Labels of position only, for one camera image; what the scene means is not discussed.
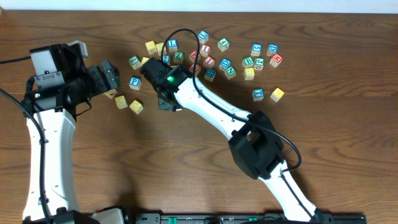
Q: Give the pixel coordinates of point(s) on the blue D block middle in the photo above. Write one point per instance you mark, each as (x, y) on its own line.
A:
(224, 64)

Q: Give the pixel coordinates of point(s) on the yellow block right middle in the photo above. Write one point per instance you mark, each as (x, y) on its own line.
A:
(249, 73)

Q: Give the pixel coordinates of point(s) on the blue 2 block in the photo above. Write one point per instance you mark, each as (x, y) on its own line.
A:
(166, 59)

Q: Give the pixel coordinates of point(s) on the blue 5 block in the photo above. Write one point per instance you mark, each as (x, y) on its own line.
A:
(256, 49)

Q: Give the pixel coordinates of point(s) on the yellow block lower right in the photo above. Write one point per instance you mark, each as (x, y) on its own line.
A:
(136, 106)

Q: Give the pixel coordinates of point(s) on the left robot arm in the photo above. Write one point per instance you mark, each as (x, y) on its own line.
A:
(61, 82)

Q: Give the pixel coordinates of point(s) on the yellow block lower left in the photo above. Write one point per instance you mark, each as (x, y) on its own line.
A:
(111, 93)

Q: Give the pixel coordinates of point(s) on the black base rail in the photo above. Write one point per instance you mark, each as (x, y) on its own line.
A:
(271, 218)

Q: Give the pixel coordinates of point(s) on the blue d block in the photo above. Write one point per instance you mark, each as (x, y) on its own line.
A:
(224, 64)
(272, 50)

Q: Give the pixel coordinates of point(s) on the yellow block beside L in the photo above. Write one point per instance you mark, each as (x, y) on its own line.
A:
(144, 60)

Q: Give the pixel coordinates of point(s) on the yellow block far right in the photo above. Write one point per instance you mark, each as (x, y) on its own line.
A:
(277, 94)

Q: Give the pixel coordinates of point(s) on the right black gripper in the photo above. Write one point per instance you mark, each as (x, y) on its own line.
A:
(163, 104)

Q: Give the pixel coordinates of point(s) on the blue T block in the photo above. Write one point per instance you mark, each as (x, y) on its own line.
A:
(258, 94)

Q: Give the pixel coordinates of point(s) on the red U block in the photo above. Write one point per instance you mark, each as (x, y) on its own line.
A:
(195, 68)

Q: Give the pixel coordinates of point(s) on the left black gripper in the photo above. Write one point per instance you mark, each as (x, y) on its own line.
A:
(101, 86)

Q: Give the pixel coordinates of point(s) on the yellow block top left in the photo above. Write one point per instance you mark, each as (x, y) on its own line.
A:
(151, 47)

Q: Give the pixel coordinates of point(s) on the green 4 block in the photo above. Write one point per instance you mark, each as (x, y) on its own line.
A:
(223, 44)

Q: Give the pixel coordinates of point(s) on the blue L block left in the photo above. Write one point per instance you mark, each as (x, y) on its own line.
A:
(172, 45)

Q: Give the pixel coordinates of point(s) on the blue l block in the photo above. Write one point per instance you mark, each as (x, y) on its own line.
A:
(203, 36)
(172, 45)

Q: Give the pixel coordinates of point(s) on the blue P block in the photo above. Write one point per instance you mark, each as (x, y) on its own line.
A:
(135, 83)

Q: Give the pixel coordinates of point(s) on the yellow block lower middle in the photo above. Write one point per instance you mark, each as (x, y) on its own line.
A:
(121, 102)

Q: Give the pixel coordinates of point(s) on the green L block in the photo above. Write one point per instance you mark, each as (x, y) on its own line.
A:
(135, 62)

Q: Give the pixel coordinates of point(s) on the red E block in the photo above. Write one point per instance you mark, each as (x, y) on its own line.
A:
(193, 56)

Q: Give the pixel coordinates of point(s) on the blue H block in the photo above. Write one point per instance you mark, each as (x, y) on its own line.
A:
(210, 74)

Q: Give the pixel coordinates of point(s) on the blue L block top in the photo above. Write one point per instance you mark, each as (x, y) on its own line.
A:
(203, 36)

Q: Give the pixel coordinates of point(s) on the red M block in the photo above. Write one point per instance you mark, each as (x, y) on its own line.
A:
(275, 60)

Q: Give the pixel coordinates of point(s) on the blue D block right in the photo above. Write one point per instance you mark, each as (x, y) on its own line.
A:
(272, 50)

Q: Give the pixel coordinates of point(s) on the green N block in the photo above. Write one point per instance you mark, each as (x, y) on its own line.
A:
(230, 72)

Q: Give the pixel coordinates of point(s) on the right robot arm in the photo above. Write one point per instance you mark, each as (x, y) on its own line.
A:
(254, 143)

